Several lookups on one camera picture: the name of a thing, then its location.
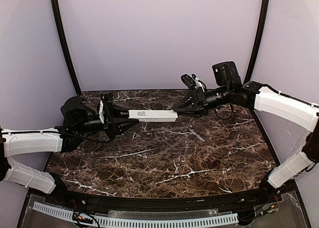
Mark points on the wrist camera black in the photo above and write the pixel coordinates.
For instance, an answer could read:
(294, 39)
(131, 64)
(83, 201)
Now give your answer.
(101, 111)
(193, 83)

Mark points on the black right corner post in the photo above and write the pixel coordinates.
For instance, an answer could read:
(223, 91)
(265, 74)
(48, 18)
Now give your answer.
(257, 41)

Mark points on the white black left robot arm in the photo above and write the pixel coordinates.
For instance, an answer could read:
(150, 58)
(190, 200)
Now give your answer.
(80, 122)

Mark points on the white slotted cable duct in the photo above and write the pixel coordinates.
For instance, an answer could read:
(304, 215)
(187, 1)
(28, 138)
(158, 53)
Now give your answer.
(125, 219)

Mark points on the black front mounting rail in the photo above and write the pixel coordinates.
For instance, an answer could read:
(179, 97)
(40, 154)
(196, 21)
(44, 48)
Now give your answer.
(242, 202)

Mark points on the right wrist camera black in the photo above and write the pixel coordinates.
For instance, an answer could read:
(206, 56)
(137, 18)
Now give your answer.
(193, 83)

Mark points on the white remote control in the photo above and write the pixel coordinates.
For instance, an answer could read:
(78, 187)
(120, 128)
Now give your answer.
(153, 115)

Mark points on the clear handled tester screwdriver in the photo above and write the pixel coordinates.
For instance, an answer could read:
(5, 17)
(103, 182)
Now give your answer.
(196, 135)

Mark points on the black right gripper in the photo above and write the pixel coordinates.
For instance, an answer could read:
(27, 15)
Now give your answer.
(201, 100)

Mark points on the black corner frame post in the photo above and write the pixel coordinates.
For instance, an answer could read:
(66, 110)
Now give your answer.
(64, 46)

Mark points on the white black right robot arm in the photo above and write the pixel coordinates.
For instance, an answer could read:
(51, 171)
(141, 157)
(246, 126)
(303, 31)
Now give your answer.
(260, 97)

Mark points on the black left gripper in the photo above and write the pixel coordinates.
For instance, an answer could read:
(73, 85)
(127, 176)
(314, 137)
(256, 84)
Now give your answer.
(109, 119)

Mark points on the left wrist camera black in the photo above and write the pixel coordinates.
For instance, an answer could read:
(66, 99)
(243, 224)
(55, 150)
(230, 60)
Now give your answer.
(101, 111)

